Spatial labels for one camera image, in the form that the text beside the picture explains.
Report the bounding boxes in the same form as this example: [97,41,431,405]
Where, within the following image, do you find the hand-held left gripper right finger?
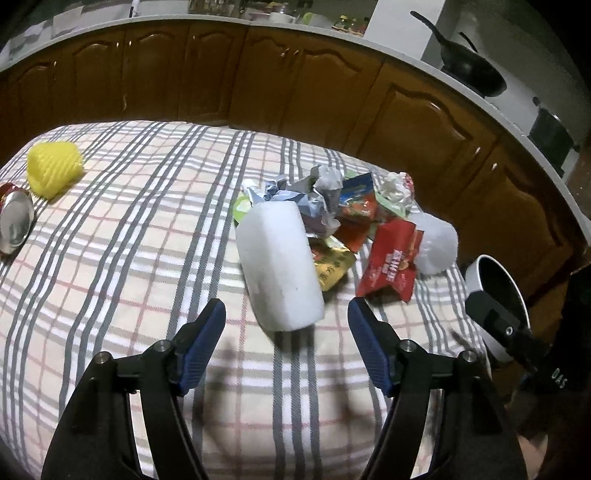
[347,296,529,480]

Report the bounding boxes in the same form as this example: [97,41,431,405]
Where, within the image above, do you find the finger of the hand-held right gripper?
[465,291,551,371]

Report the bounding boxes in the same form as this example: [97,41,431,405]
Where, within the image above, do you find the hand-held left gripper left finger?
[41,298,227,480]

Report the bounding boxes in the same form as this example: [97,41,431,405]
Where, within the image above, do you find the white trash bin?
[464,255,529,365]

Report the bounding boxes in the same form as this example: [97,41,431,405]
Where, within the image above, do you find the yellow snack packet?
[309,235,356,292]

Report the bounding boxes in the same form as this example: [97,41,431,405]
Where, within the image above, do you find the white foam ball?
[409,212,459,277]

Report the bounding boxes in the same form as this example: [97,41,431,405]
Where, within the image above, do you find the white foam block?
[235,202,325,332]

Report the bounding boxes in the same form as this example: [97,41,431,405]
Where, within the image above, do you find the blue and red snack packet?
[335,172,380,252]

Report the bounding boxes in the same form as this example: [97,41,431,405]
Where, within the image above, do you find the light green packet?
[233,194,254,225]

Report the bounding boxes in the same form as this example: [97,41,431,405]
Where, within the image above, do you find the grey-blue paper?
[263,166,345,238]

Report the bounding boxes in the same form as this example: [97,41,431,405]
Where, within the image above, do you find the silver and red wrapper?
[379,172,415,217]

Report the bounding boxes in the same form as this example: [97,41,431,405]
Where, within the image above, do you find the plaid tablecloth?
[0,121,490,480]

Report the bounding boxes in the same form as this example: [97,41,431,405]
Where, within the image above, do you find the black cooking pot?
[527,97,580,168]

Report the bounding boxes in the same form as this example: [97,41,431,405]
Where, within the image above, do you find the red drink can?
[0,182,36,256]

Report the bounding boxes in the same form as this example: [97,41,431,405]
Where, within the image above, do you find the black wok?
[410,10,508,97]

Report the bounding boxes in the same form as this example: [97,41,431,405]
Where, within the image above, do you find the wooden lower cabinets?
[0,18,583,333]

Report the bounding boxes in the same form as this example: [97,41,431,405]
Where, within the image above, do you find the seasoning jars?
[332,14,370,36]

